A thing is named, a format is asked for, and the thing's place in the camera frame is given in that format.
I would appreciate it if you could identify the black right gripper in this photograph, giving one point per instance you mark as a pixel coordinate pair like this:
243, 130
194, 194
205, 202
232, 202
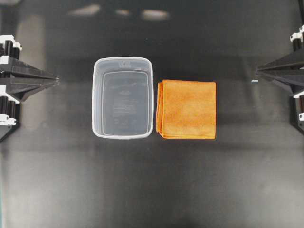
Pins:
291, 81

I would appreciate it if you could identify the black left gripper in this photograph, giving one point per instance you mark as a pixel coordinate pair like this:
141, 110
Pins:
14, 91

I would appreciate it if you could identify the clear plastic container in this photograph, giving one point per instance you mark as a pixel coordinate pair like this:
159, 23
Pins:
122, 98

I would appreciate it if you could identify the folded orange towel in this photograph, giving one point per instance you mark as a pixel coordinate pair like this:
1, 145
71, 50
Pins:
186, 109

